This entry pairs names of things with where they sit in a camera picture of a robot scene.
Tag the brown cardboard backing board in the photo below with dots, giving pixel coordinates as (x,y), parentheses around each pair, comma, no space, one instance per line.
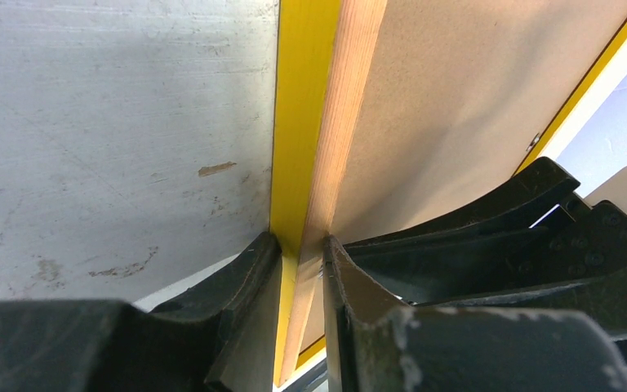
(430,104)

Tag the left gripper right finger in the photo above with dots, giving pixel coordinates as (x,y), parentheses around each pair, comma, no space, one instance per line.
(375,342)

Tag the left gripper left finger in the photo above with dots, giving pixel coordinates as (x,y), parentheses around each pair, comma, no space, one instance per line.
(218,335)

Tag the yellow picture frame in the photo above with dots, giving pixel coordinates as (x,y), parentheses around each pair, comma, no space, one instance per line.
(306,40)

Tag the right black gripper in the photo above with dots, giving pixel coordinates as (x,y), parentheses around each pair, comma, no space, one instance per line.
(574,258)

